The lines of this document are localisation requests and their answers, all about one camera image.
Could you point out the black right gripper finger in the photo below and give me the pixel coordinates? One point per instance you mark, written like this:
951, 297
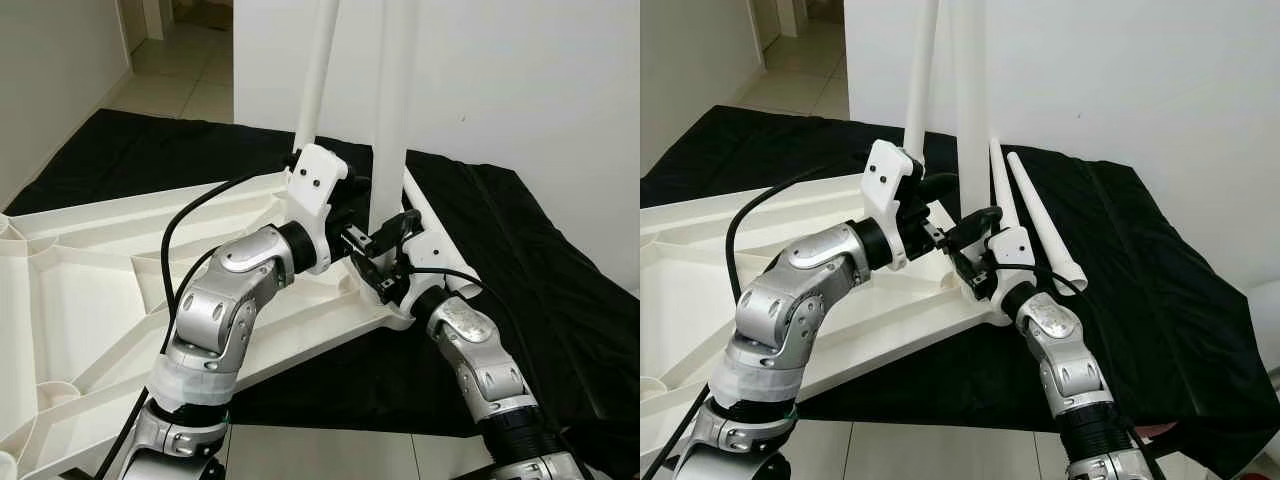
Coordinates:
972, 220
403, 224

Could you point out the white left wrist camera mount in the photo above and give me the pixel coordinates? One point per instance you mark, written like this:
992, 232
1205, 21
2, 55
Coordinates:
890, 175
315, 180

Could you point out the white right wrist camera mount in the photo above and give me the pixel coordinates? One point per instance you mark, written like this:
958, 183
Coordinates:
430, 260
1012, 255

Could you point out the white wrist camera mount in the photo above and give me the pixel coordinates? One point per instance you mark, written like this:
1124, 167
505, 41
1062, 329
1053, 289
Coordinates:
1012, 255
890, 175
430, 260
315, 180

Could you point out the pink round cushion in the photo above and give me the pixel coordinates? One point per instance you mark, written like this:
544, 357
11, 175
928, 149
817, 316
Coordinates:
1165, 428

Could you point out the black table cloth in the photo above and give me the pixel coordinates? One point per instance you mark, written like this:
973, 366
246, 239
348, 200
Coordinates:
560, 300
1170, 300

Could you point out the white electric fan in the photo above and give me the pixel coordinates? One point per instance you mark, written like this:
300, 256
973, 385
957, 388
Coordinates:
1262, 320

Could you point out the white door frame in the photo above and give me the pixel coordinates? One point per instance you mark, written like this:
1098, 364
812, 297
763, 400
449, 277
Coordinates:
145, 18
780, 16

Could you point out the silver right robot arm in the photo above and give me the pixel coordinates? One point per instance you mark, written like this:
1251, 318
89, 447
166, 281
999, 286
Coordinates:
480, 360
1065, 360

